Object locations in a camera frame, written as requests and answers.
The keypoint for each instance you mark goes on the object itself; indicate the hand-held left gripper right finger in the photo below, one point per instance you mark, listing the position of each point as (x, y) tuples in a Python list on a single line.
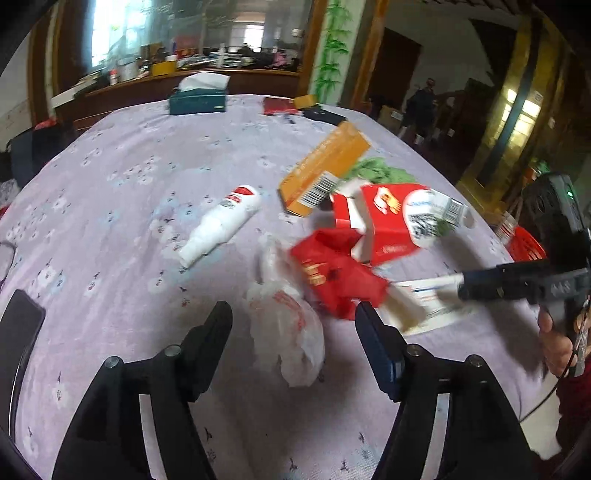
[(378, 350)]

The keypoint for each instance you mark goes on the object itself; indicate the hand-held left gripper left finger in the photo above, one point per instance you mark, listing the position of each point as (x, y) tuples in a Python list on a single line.
[(214, 332)]

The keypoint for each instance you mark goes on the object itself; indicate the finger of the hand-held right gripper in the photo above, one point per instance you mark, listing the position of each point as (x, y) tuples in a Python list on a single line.
[(498, 284)]

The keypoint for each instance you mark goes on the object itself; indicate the red plastic basket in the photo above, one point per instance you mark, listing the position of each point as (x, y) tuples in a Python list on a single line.
[(526, 244)]

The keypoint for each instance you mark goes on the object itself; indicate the white and blue box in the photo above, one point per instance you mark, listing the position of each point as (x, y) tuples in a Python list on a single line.
[(429, 304)]

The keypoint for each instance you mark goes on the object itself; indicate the white plastic bag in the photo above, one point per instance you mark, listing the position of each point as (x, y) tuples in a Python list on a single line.
[(286, 323)]

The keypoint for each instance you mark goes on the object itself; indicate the orange cardboard box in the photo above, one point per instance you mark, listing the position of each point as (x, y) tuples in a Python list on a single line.
[(323, 166)]

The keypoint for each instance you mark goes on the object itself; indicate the person's right forearm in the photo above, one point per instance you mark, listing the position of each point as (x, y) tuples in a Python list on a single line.
[(577, 410)]

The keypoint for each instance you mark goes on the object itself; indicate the person's right hand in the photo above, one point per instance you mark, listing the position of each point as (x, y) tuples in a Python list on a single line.
[(556, 348)]

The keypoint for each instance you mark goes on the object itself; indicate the red plastic bag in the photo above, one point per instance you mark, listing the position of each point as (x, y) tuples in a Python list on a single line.
[(332, 272)]

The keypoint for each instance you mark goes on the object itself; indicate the white plastic bottle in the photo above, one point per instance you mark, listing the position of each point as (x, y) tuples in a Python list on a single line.
[(217, 226)]

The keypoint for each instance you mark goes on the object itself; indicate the large red cigarette pack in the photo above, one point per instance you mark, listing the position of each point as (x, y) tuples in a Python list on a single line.
[(388, 230)]

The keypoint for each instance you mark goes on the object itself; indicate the green cloth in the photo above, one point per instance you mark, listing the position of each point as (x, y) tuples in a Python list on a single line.
[(378, 170)]

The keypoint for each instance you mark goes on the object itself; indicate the dark jacket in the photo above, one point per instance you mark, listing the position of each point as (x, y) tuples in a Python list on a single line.
[(421, 113)]

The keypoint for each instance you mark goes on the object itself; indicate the brown cardboard box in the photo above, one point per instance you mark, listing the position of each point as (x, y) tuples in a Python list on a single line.
[(392, 120)]

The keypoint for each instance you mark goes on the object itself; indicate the purple floral tablecloth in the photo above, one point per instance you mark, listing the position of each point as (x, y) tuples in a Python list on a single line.
[(138, 152)]

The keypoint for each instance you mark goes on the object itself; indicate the black phone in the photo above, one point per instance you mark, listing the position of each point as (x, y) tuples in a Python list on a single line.
[(18, 337)]

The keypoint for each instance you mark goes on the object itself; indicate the teal tissue box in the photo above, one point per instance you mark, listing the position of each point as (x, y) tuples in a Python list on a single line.
[(198, 104)]

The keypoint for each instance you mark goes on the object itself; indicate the dark wooden door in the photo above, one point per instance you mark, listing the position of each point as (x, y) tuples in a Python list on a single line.
[(395, 69)]

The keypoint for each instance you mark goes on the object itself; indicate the red packet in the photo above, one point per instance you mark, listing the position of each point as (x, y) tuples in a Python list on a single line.
[(278, 106)]

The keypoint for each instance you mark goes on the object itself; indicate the black pouch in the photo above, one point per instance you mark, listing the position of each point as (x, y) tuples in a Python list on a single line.
[(323, 114)]

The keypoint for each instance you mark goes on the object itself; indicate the wooden sideboard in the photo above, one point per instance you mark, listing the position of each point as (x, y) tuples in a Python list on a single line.
[(184, 83)]

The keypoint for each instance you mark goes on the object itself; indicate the small yellow box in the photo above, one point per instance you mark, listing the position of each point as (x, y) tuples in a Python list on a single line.
[(164, 69)]

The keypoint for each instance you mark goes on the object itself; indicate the small red item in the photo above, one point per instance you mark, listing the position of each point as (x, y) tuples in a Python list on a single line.
[(46, 123)]

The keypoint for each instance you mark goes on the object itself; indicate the bamboo painted panel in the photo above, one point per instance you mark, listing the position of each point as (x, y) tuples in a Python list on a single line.
[(334, 50)]

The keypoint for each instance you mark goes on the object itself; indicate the etched glass partition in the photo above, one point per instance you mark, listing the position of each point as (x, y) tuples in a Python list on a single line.
[(207, 23)]

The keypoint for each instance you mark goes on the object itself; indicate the golden door frame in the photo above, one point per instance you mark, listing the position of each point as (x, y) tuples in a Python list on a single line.
[(508, 115)]

